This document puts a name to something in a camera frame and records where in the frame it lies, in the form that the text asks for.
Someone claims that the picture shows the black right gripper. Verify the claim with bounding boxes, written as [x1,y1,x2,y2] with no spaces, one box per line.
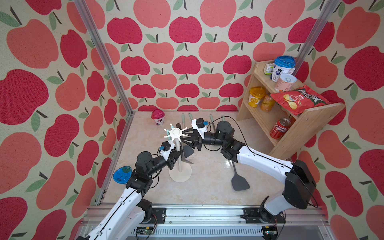
[180,126,226,151]

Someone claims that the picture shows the white utensil rack stand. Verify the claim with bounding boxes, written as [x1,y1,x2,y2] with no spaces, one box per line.
[161,124,192,183]

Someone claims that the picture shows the grey slotted utensil mint handle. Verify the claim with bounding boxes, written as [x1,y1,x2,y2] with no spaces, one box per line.
[231,161,250,191]

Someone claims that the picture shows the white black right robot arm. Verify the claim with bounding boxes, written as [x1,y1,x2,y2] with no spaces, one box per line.
[182,118,317,216]

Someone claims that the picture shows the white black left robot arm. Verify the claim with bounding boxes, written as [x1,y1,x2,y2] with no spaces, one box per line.
[77,149,184,240]

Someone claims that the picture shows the pink lid yogurt cup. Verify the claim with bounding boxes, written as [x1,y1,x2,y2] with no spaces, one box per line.
[151,109,165,126]

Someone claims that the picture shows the blue plastic bowl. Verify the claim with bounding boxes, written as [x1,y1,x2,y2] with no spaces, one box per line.
[113,166,132,185]

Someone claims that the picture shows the yellow mango cup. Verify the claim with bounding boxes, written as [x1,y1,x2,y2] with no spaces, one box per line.
[248,87,266,108]

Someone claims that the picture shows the orange schweppes can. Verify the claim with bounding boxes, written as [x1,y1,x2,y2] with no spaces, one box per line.
[261,94,276,112]

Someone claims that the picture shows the red cola can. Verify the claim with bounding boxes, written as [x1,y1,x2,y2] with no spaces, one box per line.
[270,118,291,140]

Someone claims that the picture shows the wooden shelf unit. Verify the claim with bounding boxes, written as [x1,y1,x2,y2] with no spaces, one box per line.
[236,59,346,161]

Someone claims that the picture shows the small green white carton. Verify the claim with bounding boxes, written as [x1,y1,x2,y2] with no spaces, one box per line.
[264,63,275,75]

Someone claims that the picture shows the pink tin can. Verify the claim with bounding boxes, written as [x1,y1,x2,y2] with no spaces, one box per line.
[275,73,298,93]

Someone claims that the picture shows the red chips bag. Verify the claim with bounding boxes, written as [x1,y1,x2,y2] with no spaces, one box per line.
[271,85,331,116]

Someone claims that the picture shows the blue lid yogurt tub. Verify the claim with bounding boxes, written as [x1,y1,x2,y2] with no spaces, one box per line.
[271,56,296,82]

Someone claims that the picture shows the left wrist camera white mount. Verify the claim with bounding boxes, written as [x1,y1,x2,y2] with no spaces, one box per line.
[159,141,174,162]

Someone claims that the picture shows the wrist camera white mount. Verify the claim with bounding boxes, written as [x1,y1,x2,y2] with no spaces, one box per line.
[191,118,209,138]
[159,141,174,162]

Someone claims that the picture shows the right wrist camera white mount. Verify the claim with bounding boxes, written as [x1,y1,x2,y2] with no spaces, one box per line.
[191,118,209,138]

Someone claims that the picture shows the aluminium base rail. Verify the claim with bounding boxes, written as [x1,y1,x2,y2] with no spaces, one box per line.
[83,203,328,239]

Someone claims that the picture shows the aluminium corner post left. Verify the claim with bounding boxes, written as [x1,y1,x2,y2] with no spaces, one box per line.
[74,0,134,118]

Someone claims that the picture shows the aluminium corner post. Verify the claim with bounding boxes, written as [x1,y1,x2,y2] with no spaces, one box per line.
[293,0,342,76]
[74,0,134,118]

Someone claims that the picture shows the aluminium corner post right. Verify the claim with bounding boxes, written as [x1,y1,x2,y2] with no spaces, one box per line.
[293,0,342,76]

